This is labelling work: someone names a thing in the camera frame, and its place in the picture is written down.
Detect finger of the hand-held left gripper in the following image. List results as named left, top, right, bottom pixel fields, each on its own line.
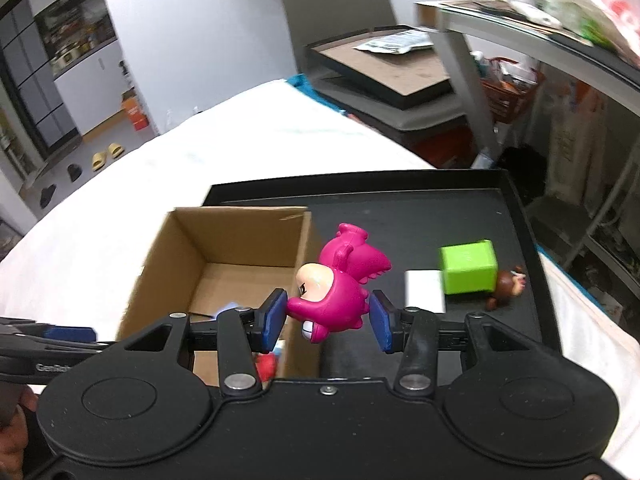
left=41, top=326, right=97, bottom=344

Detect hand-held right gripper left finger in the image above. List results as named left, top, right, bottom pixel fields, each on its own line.
left=117, top=287, right=289, bottom=395

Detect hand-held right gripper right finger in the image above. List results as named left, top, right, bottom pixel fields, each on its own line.
left=369, top=290, right=562, bottom=395

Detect pink figurine toy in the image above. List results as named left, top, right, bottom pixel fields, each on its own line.
left=286, top=222, right=393, bottom=345

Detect black tray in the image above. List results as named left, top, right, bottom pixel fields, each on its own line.
left=201, top=169, right=563, bottom=382

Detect cardboard box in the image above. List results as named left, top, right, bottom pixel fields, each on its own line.
left=116, top=206, right=323, bottom=389

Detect person's left hand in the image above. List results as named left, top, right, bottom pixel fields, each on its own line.
left=0, top=389, right=42, bottom=480

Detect red toy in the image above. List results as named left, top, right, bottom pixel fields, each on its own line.
left=255, top=352, right=279, bottom=382

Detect white block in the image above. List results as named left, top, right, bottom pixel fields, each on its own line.
left=404, top=270, right=447, bottom=314

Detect green cube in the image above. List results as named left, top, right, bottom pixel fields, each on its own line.
left=439, top=240, right=499, bottom=296

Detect brown monkey figurine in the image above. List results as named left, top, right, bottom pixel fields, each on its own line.
left=485, top=265, right=527, bottom=311

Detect black bag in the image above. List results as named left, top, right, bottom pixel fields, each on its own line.
left=499, top=145, right=549, bottom=207

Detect teal cloth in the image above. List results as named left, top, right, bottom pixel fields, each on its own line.
left=287, top=73, right=362, bottom=122

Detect orange box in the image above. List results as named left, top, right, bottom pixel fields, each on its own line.
left=120, top=88, right=151, bottom=132

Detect dark glass sliding door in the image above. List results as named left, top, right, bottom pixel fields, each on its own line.
left=0, top=0, right=81, bottom=163

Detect red basket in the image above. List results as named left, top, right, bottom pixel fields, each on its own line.
left=479, top=56, right=547, bottom=125

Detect white shopping bag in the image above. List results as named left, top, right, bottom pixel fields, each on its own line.
left=544, top=80, right=610, bottom=207

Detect grey plastic package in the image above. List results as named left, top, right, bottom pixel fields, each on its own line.
left=352, top=29, right=435, bottom=56

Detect white cabinet with shelf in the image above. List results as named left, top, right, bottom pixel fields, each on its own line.
left=22, top=0, right=127, bottom=137

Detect grey metal table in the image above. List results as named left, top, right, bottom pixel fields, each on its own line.
left=414, top=0, right=640, bottom=162

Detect clear plastic bags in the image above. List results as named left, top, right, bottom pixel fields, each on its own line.
left=467, top=0, right=640, bottom=67

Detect black frame with cardboard panel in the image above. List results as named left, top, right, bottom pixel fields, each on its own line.
left=303, top=29, right=457, bottom=111

